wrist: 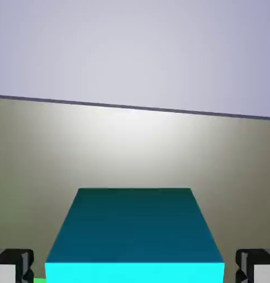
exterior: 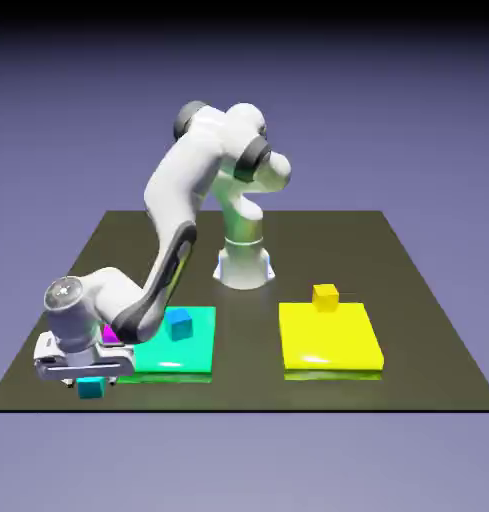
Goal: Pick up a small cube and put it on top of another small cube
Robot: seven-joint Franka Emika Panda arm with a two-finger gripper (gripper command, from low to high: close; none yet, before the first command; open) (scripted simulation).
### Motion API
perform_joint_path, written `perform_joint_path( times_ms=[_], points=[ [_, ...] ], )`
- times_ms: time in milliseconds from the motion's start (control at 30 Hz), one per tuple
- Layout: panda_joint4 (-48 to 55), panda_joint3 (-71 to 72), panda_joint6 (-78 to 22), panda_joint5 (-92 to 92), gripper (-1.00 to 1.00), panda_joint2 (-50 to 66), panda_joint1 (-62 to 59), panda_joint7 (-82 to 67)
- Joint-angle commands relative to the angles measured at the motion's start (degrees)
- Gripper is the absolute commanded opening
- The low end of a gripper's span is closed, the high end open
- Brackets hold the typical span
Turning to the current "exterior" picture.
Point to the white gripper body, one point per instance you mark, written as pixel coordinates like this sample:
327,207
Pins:
84,366

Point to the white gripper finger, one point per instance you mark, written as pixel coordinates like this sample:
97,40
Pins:
111,378
69,382

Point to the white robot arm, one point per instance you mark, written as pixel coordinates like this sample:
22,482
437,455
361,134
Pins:
176,188

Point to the small teal cube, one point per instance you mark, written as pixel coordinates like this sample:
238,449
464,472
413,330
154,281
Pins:
91,388

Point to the small magenta cube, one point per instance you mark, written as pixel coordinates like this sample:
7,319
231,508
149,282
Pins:
109,335

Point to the small blue cube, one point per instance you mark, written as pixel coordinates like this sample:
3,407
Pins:
180,324

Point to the small yellow cube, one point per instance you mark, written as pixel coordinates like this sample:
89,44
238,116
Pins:
326,298

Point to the large green box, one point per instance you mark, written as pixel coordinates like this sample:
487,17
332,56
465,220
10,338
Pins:
180,348

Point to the large yellow box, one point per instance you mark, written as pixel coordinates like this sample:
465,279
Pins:
328,340

